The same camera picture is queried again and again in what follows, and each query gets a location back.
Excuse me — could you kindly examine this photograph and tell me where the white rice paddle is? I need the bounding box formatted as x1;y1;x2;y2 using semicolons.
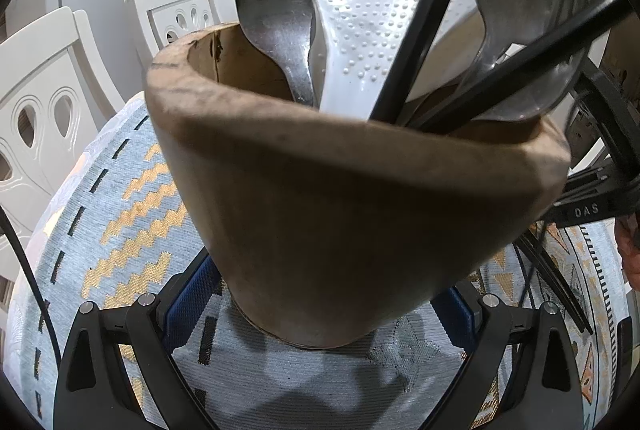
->
306;0;493;113

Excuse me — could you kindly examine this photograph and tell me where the patterned blue tablecloth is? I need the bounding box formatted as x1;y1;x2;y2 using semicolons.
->
10;90;626;430

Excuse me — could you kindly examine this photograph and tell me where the person's right hand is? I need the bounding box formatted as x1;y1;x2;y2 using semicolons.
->
616;214;640;291

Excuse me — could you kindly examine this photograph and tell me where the bundle of black chopsticks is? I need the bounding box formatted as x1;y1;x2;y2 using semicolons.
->
515;223;595;333

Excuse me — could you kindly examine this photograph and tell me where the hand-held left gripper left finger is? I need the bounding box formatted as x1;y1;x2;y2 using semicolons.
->
52;250;223;430

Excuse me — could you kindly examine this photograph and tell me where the bamboo utensil holder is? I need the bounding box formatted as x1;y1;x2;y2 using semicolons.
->
144;24;572;350

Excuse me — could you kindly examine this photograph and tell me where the single black chopstick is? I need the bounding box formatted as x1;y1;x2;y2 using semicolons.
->
407;0;628;128
367;0;481;121

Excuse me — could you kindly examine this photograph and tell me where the white wooden chair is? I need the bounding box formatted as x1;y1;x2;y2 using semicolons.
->
0;6;126;236
124;0;226;61

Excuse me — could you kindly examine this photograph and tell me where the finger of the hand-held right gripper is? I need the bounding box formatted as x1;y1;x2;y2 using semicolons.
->
575;58;632;176

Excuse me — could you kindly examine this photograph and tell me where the dark rectangular object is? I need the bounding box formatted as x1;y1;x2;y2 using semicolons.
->
616;317;635;386

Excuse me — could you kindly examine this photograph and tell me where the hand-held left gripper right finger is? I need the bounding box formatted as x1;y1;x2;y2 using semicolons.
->
430;285;586;430

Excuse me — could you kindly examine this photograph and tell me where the pale floral table cover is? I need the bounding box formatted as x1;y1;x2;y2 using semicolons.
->
7;95;146;291

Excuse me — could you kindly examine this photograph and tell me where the black cable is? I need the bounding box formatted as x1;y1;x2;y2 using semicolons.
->
0;205;63;361

